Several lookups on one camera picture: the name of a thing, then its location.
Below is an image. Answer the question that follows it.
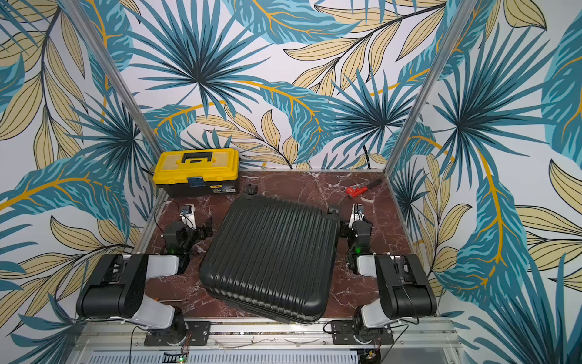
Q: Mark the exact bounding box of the right aluminium corner post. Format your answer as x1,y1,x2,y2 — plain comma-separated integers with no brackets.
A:
384,0,477,178

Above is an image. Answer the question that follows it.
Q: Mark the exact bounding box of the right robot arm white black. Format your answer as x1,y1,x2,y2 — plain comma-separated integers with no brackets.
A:
340,220,437,344

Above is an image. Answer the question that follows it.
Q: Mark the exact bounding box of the aluminium corner post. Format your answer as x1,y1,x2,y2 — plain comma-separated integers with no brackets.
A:
384,0,477,178
60,0,162,159

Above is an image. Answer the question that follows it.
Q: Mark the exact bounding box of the yellow and black toolbox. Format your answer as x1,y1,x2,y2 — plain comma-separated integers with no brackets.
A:
153,148,239,198

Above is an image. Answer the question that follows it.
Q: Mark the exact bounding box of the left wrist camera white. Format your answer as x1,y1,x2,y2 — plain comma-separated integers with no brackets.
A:
180,204,196,229

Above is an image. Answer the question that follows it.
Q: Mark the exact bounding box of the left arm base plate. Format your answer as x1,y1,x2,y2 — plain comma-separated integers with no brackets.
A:
144,321,211,348

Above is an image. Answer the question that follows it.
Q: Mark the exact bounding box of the red pipe wrench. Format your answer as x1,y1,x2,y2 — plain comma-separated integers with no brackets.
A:
346,179,383,198

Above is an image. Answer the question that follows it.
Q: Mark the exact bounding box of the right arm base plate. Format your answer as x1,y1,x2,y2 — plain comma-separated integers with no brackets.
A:
330,320,394,345

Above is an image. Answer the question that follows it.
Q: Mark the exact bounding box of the black ribbed hard-shell suitcase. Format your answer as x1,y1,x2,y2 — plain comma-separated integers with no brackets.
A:
199,194,341,324

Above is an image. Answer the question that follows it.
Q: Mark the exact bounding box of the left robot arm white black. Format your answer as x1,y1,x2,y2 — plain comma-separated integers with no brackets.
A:
76,218,213,348

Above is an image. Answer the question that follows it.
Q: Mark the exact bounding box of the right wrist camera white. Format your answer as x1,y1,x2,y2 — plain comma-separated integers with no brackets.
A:
350,203,365,224

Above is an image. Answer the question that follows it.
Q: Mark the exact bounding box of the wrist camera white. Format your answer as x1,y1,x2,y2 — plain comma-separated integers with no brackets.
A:
350,203,365,224
180,204,196,229

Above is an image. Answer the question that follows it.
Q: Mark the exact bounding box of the left aluminium corner post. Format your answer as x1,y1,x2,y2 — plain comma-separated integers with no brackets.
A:
60,0,162,159

